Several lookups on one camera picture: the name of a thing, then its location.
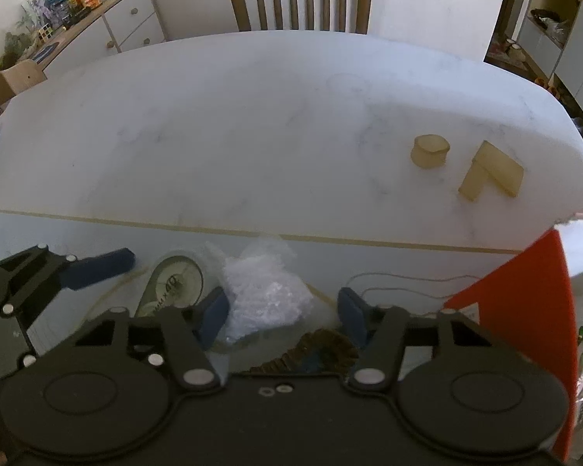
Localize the clear crinkled plastic wrap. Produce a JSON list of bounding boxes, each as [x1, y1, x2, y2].
[[205, 236, 315, 345]]

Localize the rectangular beige wooden block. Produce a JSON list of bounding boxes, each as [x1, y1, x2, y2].
[[473, 141, 524, 198]]

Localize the red cardboard shoe box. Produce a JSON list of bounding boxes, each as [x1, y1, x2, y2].
[[444, 214, 583, 460]]

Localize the small beige wooden block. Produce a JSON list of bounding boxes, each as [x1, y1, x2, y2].
[[458, 161, 490, 202]]

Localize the round beige wooden block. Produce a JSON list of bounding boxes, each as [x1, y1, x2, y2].
[[410, 134, 451, 169]]

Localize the cardboard box on sideboard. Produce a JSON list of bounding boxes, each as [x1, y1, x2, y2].
[[0, 59, 47, 106]]

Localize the white sideboard cabinet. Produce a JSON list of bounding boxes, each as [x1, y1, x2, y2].
[[30, 0, 167, 80]]

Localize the large white wall cabinet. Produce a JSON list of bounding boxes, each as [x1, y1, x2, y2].
[[485, 0, 583, 122]]

